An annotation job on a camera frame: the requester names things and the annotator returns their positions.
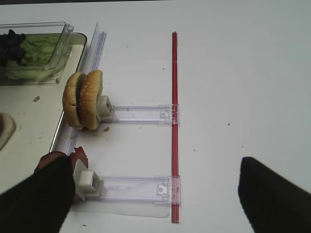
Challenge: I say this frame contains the clear plastic container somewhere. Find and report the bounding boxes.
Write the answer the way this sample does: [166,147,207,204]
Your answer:
[0,22,73,85]

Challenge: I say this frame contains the right lower clear pusher rail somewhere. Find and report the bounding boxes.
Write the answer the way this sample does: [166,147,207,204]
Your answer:
[71,160,181,223]

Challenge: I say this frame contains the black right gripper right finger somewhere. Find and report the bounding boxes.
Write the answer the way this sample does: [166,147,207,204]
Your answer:
[238,157,311,233]

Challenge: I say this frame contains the sesame bun right of pair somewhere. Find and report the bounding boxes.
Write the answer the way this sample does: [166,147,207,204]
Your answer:
[78,70,103,130]

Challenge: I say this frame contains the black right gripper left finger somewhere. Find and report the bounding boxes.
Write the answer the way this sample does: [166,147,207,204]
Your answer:
[0,156,74,233]

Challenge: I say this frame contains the sesame bun of pair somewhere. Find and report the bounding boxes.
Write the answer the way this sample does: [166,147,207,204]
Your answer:
[78,70,103,130]
[62,72,86,129]

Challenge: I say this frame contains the purple cabbage leaves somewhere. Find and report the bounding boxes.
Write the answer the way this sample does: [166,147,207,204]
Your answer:
[0,29,26,67]

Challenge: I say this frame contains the right red strip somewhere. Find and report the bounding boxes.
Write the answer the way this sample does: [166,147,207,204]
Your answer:
[171,31,181,224]

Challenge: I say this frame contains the sesame bun left of pair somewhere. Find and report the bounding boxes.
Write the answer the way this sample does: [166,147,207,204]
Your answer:
[62,72,86,129]

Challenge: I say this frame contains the green lettuce in container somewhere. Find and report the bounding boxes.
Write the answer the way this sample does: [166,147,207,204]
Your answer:
[7,34,60,81]

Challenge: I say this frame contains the right upper clear pusher rail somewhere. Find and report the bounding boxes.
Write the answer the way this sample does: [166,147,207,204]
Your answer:
[97,96,179,125]

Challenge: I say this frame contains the clear pusher rail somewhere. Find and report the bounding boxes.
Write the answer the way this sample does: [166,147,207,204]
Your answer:
[97,96,179,125]
[71,160,181,223]

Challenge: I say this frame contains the silver metal tray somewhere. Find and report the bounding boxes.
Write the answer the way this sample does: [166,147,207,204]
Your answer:
[0,33,87,156]

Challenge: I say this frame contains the bottom bun on tray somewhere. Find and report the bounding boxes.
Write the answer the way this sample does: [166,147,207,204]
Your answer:
[0,113,16,149]

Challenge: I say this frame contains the right clear divider wall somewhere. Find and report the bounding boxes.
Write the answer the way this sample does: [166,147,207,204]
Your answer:
[49,23,106,155]

